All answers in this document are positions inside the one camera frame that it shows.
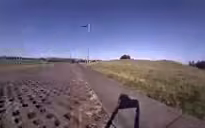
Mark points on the round dark bush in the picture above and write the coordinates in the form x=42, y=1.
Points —
x=125, y=57

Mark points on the grey asphalt road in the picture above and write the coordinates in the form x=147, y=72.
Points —
x=100, y=88

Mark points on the dry yellow grass field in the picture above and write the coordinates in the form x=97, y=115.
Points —
x=156, y=78

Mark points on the distant row of trees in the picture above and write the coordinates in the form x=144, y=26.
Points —
x=30, y=59

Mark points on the brown bare ground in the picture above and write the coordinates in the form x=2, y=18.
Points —
x=20, y=71

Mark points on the grid paver ground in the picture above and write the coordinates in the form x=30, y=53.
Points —
x=26, y=103

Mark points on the dark bushes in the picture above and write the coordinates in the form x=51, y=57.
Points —
x=203, y=65

